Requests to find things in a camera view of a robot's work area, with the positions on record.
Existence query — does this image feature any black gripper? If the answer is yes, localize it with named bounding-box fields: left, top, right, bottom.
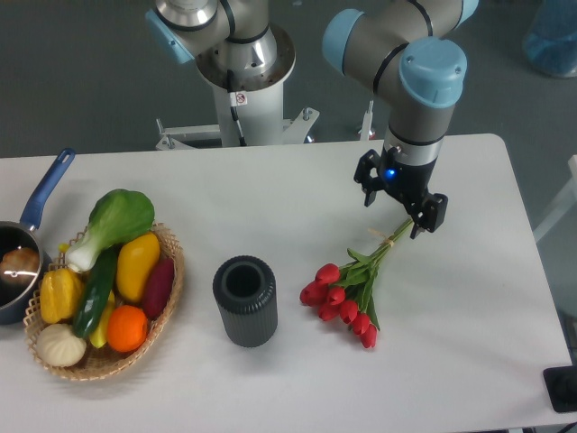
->
left=353, top=148, right=448, bottom=239

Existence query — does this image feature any red tulip bouquet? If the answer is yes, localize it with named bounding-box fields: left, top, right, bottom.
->
left=299, top=219, right=412, bottom=349

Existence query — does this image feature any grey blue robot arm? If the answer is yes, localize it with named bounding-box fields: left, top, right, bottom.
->
left=145, top=1, right=477, bottom=234

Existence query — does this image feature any dark grey ribbed vase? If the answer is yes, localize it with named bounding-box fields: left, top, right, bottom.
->
left=213, top=255, right=278, bottom=348

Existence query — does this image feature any blue translucent bag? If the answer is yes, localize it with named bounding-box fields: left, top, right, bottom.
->
left=522, top=0, right=576, bottom=78

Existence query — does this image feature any black device at edge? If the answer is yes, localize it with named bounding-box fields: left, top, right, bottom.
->
left=543, top=365, right=576, bottom=413

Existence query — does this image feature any yellow mango toy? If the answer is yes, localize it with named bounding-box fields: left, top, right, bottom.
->
left=115, top=232, right=160, bottom=304

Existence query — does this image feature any purple sweet potato toy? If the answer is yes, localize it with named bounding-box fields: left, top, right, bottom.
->
left=142, top=257, right=175, bottom=319

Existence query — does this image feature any green bok choy toy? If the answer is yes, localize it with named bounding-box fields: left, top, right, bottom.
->
left=65, top=189, right=155, bottom=272

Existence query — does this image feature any orange fruit toy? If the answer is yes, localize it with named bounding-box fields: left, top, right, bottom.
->
left=107, top=305, right=148, bottom=353

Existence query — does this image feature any green cucumber toy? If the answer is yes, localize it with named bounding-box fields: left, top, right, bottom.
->
left=72, top=245, right=120, bottom=339

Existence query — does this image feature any yellow banana toy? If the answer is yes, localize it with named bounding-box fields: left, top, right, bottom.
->
left=89, top=291, right=115, bottom=349

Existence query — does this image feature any woven wicker basket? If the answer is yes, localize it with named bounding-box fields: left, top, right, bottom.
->
left=23, top=223, right=185, bottom=381

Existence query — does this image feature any yellow bell pepper toy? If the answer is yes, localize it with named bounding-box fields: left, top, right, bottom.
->
left=40, top=268, right=84, bottom=324

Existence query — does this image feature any white steamed bun toy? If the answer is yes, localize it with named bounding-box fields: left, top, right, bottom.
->
left=36, top=324, right=87, bottom=367

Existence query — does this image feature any brown bread toy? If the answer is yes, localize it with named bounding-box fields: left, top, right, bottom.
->
left=1, top=247, right=40, bottom=286

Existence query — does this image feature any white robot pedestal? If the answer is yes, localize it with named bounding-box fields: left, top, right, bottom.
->
left=156, top=23, right=320, bottom=151

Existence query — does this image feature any white furniture frame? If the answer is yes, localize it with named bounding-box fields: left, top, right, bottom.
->
left=533, top=155, right=576, bottom=244

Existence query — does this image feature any blue handled saucepan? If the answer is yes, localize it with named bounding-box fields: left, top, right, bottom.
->
left=1, top=148, right=76, bottom=325

